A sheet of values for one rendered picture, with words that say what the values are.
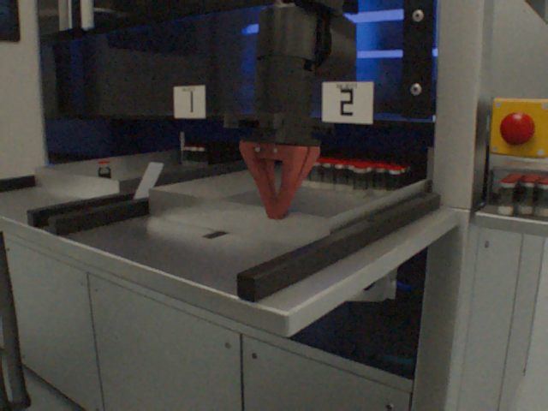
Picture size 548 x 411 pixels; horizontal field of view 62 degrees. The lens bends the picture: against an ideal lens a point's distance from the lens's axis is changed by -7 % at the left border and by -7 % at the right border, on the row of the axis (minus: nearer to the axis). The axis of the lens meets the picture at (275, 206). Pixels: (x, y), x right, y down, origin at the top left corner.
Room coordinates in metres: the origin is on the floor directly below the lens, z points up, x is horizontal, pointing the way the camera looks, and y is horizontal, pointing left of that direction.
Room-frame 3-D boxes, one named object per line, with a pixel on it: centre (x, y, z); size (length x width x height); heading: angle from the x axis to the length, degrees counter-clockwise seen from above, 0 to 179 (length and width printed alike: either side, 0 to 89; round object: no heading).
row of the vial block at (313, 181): (0.75, -0.11, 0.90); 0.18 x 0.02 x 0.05; 54
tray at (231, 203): (0.66, -0.05, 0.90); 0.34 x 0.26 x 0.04; 144
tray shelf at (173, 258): (0.71, 0.12, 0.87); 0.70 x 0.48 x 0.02; 53
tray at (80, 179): (0.87, 0.22, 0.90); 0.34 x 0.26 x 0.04; 143
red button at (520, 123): (0.57, -0.30, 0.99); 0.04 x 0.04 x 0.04; 53
